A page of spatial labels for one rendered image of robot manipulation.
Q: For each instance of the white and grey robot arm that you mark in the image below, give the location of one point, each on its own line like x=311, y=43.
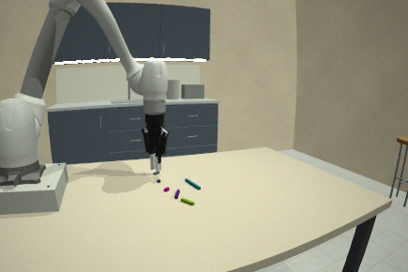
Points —
x=18, y=146

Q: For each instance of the turquoise rod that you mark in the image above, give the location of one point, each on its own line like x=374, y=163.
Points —
x=193, y=184

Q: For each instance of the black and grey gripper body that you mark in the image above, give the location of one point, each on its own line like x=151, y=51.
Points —
x=158, y=119

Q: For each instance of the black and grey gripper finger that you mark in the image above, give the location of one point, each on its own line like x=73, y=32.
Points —
x=150, y=143
x=160, y=145

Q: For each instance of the lime green rod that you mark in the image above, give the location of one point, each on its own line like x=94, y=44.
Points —
x=187, y=201

